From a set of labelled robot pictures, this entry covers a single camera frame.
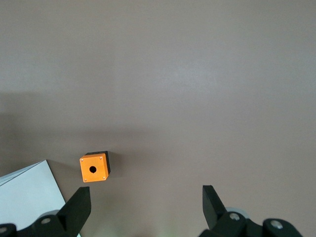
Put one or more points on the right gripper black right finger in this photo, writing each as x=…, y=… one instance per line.
x=213, y=209

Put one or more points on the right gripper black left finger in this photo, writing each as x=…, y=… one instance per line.
x=74, y=209

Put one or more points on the orange button box with hole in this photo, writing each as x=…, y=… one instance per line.
x=98, y=163

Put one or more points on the white compartment tray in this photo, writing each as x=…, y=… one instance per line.
x=29, y=195

